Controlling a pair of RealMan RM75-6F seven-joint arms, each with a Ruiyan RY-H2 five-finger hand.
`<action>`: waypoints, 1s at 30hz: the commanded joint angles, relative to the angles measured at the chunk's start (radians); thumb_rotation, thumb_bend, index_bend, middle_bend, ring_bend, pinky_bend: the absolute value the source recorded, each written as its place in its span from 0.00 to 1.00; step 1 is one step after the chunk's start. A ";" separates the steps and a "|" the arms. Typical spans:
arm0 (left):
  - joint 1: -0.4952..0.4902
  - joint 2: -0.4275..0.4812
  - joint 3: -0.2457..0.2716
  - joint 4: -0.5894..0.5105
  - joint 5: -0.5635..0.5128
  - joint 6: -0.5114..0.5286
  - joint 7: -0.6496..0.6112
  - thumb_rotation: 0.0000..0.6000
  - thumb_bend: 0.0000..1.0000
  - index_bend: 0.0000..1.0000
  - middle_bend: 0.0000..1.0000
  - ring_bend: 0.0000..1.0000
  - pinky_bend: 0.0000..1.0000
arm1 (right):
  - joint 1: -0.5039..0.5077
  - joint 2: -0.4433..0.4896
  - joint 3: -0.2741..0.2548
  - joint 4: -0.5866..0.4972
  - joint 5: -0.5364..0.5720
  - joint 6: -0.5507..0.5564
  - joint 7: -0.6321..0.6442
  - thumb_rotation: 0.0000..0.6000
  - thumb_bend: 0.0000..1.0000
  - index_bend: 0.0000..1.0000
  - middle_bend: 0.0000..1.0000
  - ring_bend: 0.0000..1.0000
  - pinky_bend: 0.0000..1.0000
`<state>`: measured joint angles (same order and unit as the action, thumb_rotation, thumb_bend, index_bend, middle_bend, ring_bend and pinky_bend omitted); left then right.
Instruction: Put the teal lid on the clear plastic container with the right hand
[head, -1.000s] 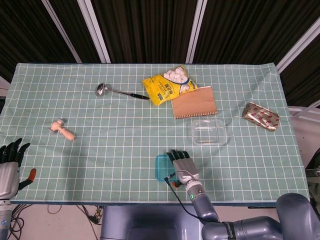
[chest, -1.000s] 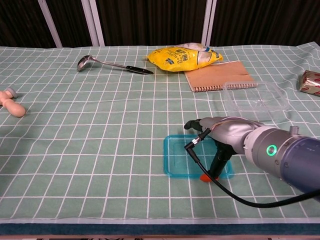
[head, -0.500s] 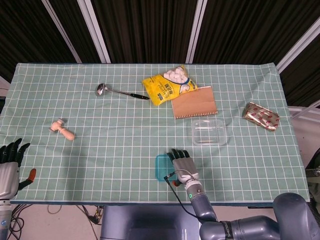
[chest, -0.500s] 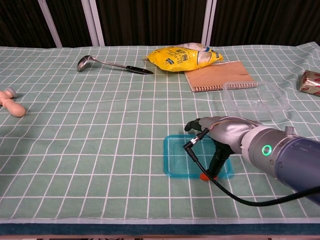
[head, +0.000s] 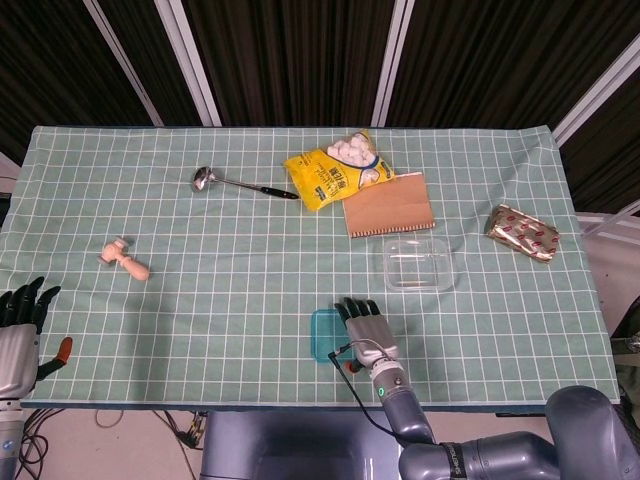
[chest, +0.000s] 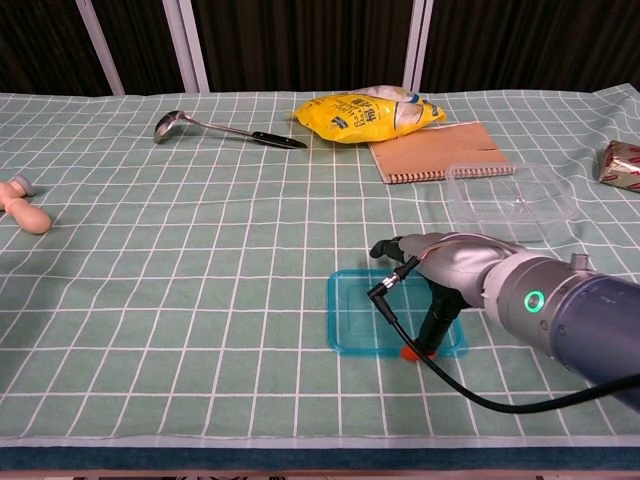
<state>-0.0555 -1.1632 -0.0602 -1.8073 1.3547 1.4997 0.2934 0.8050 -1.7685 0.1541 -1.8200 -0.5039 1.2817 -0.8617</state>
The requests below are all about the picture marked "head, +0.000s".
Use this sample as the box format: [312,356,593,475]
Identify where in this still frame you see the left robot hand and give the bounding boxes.
[0,276,74,400]

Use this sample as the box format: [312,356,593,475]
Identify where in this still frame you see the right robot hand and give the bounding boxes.
[332,296,401,376]

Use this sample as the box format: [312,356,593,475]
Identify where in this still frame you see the blue plastic lid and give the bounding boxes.
[309,308,357,367]

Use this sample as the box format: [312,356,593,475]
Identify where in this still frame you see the clear plastic container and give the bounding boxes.
[374,237,457,293]

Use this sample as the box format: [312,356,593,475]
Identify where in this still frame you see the blue-grey robot torso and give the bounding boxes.
[199,410,417,480]

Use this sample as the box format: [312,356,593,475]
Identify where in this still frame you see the brown spiral notebook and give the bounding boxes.
[342,171,437,240]

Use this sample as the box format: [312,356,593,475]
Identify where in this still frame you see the beige wooden mallet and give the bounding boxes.
[97,236,152,283]

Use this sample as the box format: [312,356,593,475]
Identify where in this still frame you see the green checked tablecloth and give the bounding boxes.
[0,124,624,407]

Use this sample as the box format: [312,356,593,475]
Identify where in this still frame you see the yellow snack bag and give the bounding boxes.
[283,128,397,213]

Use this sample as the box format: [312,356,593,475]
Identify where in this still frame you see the gold foil packet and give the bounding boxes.
[483,203,561,264]

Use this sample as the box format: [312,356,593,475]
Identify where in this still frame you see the black curtain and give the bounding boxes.
[0,0,640,214]

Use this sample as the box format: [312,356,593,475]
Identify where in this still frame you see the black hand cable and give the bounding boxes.
[328,342,410,447]

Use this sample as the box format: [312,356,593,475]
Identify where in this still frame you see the black floor cable bundle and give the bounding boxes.
[17,407,67,480]

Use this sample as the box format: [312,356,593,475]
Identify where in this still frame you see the beige floor cable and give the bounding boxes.
[94,409,127,429]

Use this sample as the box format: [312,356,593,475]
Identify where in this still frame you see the black cables with plug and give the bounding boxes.
[152,410,209,451]

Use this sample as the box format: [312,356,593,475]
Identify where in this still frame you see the steel ladle black handle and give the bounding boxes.
[190,166,301,201]

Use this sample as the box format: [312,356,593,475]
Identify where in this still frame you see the white double frame post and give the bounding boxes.
[371,0,417,127]

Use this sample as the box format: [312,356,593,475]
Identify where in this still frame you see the thin white frame post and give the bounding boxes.
[82,0,165,127]

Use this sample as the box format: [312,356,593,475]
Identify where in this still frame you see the slanted white frame post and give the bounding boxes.
[552,37,640,147]

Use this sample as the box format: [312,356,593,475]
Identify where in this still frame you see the wide white frame post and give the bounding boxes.
[154,0,223,127]

